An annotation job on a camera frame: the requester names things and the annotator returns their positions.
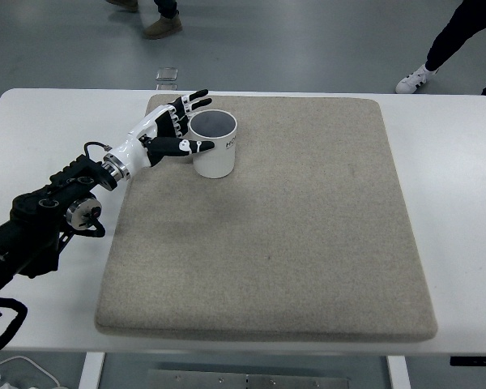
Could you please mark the black table control panel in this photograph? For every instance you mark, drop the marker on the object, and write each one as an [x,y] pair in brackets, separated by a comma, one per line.
[476,360]

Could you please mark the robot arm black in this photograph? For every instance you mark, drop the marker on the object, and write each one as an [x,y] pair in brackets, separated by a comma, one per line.
[36,227]

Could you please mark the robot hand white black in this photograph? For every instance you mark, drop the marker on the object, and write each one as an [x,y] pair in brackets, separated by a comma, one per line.
[139,139]

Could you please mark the small clear plastic block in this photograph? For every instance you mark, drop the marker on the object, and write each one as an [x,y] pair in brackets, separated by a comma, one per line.
[167,77]

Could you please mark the white table leg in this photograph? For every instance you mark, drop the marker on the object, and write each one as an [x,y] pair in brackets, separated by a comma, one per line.
[397,373]
[91,370]

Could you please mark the person with white sneakers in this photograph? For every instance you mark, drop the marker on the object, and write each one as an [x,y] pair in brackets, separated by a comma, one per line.
[453,36]

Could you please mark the grey-brown felt mat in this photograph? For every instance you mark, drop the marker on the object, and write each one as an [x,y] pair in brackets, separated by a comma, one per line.
[267,259]

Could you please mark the white cup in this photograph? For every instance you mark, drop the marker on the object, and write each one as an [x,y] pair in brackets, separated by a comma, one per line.
[214,166]

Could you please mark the person with brown boots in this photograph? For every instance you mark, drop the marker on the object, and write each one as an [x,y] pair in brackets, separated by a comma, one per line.
[162,24]

